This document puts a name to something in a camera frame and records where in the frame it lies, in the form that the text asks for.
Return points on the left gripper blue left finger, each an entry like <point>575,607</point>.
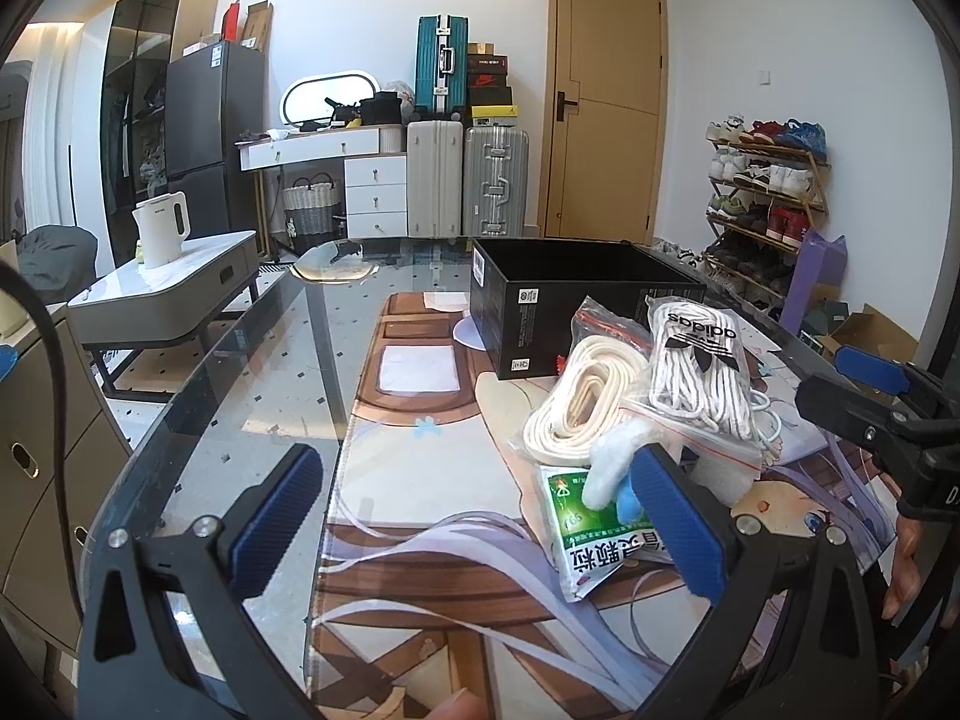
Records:
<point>265,518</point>

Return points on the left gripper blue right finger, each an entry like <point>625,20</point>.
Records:
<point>692,523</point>

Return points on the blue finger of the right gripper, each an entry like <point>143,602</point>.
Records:
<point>887,377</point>
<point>846,412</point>

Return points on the green medicine sachet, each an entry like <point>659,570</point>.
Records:
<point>588,547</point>

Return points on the white plush toy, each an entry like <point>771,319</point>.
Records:
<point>610,459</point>

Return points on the bagged adidas white laces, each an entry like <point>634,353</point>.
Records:
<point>698,373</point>

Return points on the white foam piece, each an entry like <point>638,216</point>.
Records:
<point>727,471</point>

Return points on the person's right hand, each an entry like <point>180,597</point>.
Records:
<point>906,578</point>

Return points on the person's left hand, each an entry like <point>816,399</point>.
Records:
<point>463,705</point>

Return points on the open cardboard box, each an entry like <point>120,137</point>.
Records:
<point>844,333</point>

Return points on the shoe rack with shoes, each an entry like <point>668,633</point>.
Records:
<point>768,181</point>

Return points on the white low coffee table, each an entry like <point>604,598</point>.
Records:
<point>136,308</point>

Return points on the white electric kettle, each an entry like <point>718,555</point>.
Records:
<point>163,224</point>

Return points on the black cardboard box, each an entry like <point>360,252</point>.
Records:
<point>525,291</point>

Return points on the woven laundry basket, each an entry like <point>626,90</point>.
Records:
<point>310,206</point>

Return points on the dark grey beanbag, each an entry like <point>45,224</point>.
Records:
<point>57,261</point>

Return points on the white dressing desk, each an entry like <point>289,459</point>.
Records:
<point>369,166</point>

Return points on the wooden door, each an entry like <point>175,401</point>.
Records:
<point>604,119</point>

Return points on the oval vanity mirror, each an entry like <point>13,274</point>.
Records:
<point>330,100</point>

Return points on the white suitcase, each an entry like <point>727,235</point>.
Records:
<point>435,159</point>

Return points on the black refrigerator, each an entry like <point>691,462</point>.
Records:
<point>214,97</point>

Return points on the silver suitcase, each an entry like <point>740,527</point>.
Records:
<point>496,159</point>

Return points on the stack of shoe boxes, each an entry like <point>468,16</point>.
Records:
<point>488,90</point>

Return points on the teal suitcase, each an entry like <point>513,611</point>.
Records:
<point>441,68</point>

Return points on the tall black glass cabinet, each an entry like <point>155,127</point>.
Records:
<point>144,37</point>

